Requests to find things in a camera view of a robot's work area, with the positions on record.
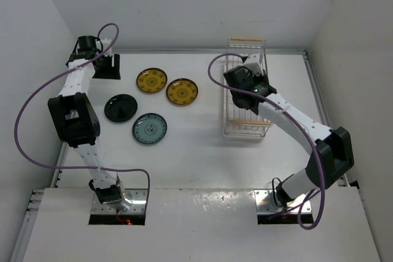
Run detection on wire dish rack wooden handles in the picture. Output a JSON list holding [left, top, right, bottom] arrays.
[[223, 37, 273, 141]]

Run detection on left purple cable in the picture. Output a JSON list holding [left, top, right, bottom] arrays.
[[14, 23, 150, 204]]

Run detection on black plate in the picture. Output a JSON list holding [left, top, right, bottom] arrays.
[[104, 94, 138, 123]]

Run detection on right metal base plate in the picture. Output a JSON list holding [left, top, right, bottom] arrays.
[[254, 189, 306, 215]]

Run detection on metal base plate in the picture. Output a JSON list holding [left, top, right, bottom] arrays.
[[254, 189, 306, 215], [90, 188, 147, 215]]

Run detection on yellow patterned plate right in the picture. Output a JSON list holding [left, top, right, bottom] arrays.
[[166, 78, 199, 106]]

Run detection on yellow patterned plate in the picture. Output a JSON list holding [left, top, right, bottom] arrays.
[[166, 78, 199, 106], [136, 67, 168, 94]]

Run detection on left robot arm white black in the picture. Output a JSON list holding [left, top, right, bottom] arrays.
[[48, 36, 132, 212]]

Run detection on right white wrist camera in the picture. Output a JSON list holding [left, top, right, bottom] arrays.
[[241, 53, 263, 75]]

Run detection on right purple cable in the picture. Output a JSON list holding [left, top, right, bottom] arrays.
[[208, 53, 327, 231]]

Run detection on blue green patterned plate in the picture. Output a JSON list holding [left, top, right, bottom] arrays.
[[132, 113, 168, 145]]

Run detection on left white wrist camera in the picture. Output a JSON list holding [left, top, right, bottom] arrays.
[[96, 38, 113, 57]]

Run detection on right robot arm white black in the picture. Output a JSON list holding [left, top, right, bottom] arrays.
[[224, 66, 354, 207]]

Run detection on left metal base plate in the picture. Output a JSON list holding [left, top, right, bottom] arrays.
[[90, 188, 147, 215]]

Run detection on purple cable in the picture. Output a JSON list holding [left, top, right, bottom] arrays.
[[14, 23, 150, 204], [208, 53, 327, 231]]

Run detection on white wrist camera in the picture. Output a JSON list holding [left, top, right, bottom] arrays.
[[96, 38, 113, 57], [241, 53, 263, 75]]

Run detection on yellow patterned plate left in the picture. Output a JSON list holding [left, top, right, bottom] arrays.
[[136, 67, 168, 94]]

